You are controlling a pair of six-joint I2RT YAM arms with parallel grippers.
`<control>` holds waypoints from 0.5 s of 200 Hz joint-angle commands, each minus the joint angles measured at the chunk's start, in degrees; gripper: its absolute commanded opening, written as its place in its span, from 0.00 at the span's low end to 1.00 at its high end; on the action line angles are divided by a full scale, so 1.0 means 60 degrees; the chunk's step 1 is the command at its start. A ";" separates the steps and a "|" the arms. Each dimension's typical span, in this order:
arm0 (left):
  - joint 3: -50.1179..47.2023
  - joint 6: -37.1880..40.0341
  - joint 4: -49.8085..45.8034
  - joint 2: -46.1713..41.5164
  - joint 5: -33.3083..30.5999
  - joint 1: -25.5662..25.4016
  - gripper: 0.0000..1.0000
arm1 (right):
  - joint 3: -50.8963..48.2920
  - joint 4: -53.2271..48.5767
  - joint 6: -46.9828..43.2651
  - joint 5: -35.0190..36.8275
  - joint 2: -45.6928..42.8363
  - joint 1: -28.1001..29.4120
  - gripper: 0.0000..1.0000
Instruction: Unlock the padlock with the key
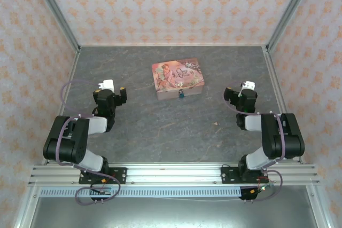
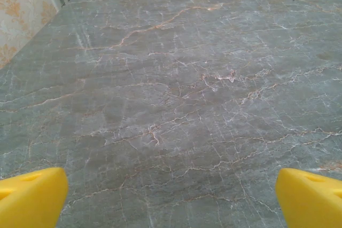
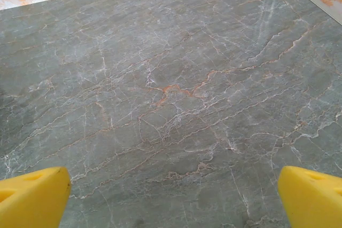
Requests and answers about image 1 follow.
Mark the grey metal panel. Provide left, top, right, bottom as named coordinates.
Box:
left=20, top=197, right=325, bottom=228

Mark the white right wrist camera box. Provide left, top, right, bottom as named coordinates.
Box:
left=241, top=80, right=257, bottom=90

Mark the aluminium corner post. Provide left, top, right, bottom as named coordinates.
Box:
left=266, top=0, right=320, bottom=52
left=29, top=0, right=81, bottom=52

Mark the white slotted cable duct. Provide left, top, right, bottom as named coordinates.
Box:
left=39, top=186, right=243, bottom=199

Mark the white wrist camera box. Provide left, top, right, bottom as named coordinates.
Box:
left=97, top=78, right=115, bottom=93
left=241, top=80, right=257, bottom=90

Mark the pink printed storage box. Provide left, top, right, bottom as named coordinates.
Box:
left=151, top=57, right=206, bottom=101

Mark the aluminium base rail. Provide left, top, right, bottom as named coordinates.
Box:
left=28, top=162, right=321, bottom=187

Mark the purple cable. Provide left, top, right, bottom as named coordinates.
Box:
left=57, top=79, right=121, bottom=206
left=223, top=80, right=286, bottom=202

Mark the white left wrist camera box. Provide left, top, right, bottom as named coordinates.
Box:
left=97, top=78, right=115, bottom=93

